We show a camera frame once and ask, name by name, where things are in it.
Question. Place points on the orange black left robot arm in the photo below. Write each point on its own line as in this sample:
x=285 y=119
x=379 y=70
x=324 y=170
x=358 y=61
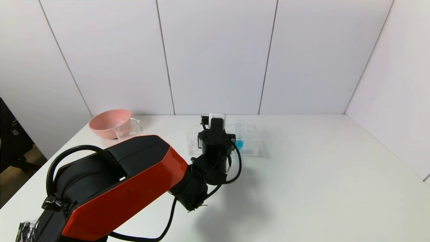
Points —
x=121 y=181

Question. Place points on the pink bowl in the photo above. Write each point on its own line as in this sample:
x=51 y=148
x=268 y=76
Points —
x=100 y=129

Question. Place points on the blue pigment test tube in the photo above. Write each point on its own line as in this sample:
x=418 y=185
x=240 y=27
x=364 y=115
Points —
x=239 y=144

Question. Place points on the clear glass beaker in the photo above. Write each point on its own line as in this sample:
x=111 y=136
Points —
x=129 y=129

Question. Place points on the black chair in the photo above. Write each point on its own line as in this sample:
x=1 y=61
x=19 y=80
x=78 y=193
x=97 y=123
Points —
x=13 y=141

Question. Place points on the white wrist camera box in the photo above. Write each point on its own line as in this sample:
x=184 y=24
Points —
x=217 y=117

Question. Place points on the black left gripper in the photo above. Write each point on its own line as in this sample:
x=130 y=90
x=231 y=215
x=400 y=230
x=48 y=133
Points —
x=215 y=143

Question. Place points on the clear plastic test tube rack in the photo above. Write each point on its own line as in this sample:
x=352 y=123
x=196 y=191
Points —
x=250 y=144

